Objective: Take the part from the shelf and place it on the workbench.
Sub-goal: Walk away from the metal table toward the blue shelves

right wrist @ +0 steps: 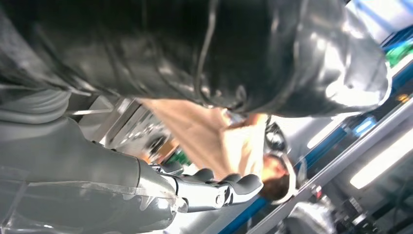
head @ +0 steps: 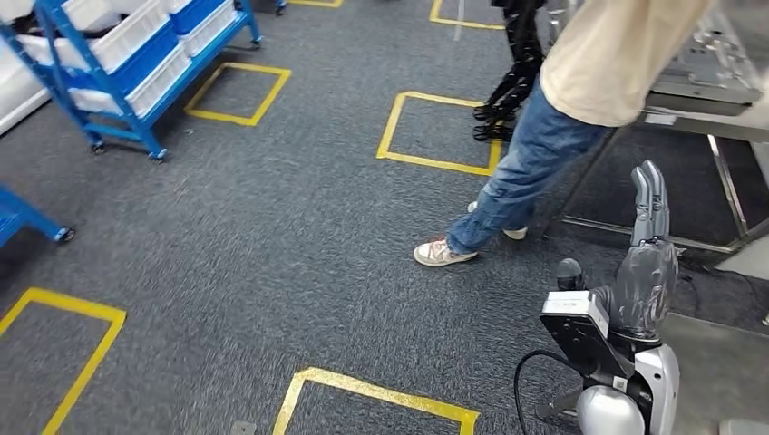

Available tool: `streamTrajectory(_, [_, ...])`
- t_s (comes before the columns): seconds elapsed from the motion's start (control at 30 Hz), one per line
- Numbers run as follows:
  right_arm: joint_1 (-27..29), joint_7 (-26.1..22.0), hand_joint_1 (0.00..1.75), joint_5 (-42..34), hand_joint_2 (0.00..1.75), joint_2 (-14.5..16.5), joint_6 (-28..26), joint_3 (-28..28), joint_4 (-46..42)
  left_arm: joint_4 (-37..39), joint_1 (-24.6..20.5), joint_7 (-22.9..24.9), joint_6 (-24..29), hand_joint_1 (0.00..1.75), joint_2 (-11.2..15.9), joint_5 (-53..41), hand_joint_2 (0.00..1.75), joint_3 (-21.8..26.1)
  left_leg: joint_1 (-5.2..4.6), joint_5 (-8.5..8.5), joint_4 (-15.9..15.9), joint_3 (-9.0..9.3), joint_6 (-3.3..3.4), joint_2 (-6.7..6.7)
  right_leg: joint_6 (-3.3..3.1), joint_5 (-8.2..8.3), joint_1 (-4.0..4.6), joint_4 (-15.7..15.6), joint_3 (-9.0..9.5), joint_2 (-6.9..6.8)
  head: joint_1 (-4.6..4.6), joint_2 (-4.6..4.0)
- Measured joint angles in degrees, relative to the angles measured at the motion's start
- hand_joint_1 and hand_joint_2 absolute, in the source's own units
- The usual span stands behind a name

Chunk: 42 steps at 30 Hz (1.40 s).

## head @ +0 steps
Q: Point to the yellow floor tape square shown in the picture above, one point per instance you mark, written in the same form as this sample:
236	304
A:
90	312
435	15
387	129
318	3
264	99
360	384

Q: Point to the blue metal trolley rack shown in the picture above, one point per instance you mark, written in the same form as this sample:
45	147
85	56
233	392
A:
24	219
135	129

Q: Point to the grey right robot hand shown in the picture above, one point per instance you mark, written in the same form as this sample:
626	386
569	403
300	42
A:
646	288

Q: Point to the translucent white storage bin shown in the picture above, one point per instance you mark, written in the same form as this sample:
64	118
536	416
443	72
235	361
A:
156	84

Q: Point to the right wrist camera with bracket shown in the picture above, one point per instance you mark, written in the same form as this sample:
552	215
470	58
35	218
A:
580	336

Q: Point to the stamped metal sheet panel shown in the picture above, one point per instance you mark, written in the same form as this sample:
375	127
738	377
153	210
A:
709	66

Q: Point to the stainless steel table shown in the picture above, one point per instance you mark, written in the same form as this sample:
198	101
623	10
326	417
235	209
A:
721	180

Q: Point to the white plastic bin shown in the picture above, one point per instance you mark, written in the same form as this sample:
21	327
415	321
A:
207	33
126	33

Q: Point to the person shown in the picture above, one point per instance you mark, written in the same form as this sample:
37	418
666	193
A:
601	60

